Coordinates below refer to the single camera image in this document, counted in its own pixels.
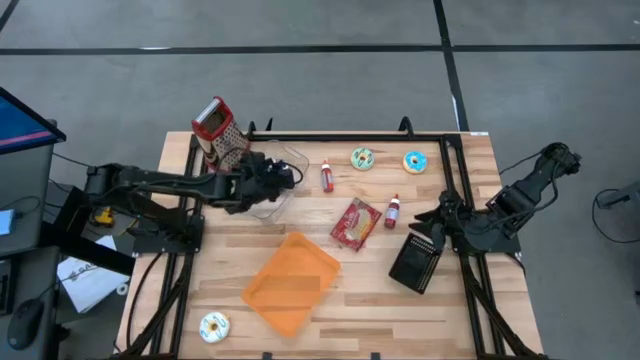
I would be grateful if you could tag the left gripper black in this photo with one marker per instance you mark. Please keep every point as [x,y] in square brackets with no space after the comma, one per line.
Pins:
[265,180]

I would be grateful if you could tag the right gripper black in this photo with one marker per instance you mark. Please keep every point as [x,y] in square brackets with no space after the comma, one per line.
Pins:
[455,215]

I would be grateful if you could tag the red glue bottle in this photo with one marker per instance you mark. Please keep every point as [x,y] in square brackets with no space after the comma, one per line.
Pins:
[327,177]
[392,214]

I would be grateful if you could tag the blue frosted donut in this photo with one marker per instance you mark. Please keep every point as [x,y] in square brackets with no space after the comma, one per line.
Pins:
[409,164]

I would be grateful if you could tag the teal frosted donut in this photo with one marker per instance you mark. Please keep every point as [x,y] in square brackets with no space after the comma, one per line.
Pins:
[356,161]

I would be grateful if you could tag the white frosted donut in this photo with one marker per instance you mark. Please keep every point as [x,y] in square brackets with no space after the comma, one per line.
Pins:
[207,330]

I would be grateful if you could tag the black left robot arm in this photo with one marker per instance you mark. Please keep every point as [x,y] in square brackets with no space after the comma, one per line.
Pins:
[165,182]

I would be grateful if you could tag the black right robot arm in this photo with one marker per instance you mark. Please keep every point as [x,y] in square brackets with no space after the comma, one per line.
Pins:
[525,192]

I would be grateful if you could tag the clear plastic container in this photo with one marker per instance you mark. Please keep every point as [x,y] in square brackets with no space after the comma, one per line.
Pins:
[295,155]

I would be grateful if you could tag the black mesh basket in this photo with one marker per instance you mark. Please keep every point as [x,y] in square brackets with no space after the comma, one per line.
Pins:
[414,265]

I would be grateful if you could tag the red metal box grater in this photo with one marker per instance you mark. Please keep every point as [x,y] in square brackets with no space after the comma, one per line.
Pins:
[220,130]

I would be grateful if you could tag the red snack packet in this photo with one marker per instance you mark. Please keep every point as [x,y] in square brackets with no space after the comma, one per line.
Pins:
[356,224]

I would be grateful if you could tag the orange translucent plastic tray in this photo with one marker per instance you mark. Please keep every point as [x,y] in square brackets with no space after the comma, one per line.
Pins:
[292,282]

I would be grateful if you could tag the small yellow tool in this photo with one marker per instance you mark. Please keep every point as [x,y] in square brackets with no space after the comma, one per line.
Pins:
[103,217]

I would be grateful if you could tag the white tape roll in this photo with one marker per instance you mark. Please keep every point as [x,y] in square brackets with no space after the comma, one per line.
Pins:
[118,289]

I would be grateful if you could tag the grey floor object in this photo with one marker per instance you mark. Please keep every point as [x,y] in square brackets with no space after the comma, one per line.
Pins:
[622,195]

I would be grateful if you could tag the black desk beam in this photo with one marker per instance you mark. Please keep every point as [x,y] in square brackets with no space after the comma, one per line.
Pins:
[85,250]

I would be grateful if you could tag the white printed paper sheet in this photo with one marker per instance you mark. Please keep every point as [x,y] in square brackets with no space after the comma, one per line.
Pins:
[90,285]

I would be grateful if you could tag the grey desk cabinet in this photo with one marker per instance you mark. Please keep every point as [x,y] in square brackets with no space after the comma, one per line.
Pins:
[25,180]

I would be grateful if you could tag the monitor with blue screen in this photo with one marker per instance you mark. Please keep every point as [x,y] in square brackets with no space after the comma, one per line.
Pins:
[22,125]

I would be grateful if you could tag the light blue box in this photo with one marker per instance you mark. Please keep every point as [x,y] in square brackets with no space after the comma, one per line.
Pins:
[6,222]

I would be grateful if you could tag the black computer mouse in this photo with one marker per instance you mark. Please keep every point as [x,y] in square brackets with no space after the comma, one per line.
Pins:
[25,325]

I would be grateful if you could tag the black keyboard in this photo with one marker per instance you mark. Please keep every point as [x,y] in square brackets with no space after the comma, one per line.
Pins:
[4,287]

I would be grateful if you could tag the black aluminium table frame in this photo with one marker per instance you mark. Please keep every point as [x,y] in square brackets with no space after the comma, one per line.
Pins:
[350,136]

